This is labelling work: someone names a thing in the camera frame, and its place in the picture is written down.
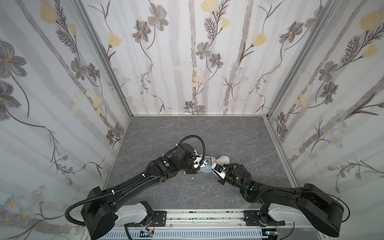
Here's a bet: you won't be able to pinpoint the light blue fleece hoodie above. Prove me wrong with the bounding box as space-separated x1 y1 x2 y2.
198 156 216 174

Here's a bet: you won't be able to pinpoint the white plush teddy bear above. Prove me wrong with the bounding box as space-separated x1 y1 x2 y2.
215 156 230 166

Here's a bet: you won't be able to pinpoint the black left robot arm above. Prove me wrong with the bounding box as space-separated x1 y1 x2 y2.
81 143 206 240

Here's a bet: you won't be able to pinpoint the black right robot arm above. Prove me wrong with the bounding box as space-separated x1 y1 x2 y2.
212 164 345 238

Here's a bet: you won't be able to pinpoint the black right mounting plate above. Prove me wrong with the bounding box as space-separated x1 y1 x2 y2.
243 210 286 228

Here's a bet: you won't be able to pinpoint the black mounting plate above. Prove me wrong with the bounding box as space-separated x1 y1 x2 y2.
243 210 286 228
148 211 167 228

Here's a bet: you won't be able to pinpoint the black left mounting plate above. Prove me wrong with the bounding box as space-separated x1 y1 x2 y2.
148 211 167 228

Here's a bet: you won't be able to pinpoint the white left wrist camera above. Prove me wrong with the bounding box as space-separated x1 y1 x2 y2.
193 155 213 170

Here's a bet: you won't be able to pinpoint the black corrugated right cable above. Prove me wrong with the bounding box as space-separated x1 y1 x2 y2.
176 134 207 163

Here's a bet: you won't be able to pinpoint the black corrugated cable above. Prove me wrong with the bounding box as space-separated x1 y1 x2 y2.
64 176 148 226
176 134 207 163

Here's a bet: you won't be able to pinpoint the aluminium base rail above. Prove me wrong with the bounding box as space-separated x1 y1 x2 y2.
102 205 314 228

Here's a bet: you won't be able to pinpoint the white slotted cable duct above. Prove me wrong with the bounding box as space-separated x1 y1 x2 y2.
98 229 269 240

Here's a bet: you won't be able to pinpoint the black corrugated left cable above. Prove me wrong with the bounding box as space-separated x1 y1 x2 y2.
64 176 148 226

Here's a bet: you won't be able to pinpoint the aluminium corner post right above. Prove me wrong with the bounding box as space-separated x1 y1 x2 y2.
266 1 337 120

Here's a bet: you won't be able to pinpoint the aluminium corner post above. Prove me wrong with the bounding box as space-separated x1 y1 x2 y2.
71 0 134 120
266 1 337 120

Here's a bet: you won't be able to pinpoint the aluminium corner post left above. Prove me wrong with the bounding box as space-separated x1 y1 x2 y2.
71 0 134 120

